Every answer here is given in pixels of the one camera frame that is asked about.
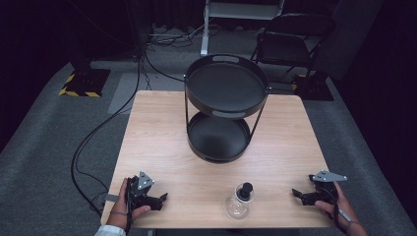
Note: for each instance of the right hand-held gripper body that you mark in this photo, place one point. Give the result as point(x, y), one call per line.
point(324, 188)

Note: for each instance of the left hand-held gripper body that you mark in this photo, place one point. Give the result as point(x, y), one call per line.
point(141, 183)

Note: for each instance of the person's right hand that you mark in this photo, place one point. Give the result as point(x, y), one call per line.
point(341, 205)

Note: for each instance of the person's left hand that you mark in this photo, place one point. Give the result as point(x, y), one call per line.
point(119, 209)

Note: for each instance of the grey tape strip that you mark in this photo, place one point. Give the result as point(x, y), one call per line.
point(111, 198)

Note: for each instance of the black round bottle stopper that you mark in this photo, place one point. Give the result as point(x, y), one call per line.
point(245, 191)

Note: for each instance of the clear glass bottle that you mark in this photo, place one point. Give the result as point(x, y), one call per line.
point(236, 208)

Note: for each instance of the black two-tier round rack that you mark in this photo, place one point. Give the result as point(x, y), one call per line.
point(226, 88)

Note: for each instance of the black folding chair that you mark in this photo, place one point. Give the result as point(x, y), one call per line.
point(285, 46)

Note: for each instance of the grey upright panel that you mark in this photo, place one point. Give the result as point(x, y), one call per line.
point(350, 36)

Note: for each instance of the white metal stand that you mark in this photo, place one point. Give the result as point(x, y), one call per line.
point(206, 29)

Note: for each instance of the black yellow striped base plate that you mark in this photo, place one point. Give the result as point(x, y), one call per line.
point(86, 82)
point(314, 88)

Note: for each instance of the dark stand post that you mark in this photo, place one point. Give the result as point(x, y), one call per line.
point(80, 49)

